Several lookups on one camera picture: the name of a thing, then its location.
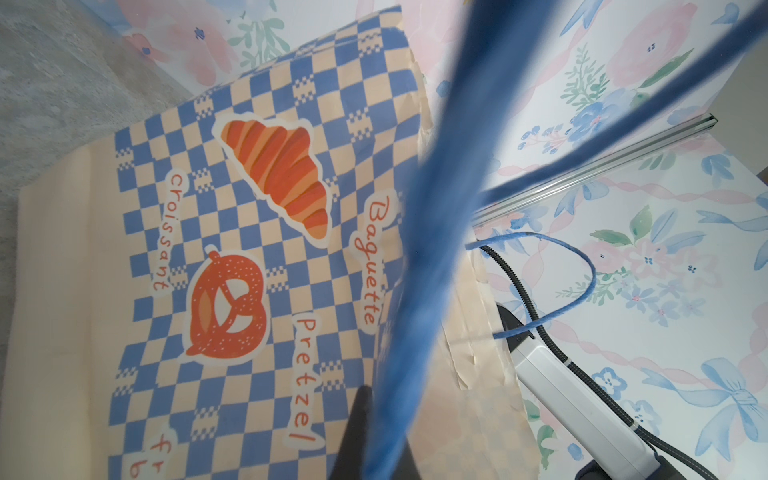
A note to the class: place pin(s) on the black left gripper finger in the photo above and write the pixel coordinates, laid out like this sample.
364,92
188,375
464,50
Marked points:
349,461

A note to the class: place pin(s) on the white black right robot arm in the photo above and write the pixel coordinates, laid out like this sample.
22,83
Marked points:
616,446

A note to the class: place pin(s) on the aluminium corner post right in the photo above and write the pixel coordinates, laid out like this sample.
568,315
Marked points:
595,168

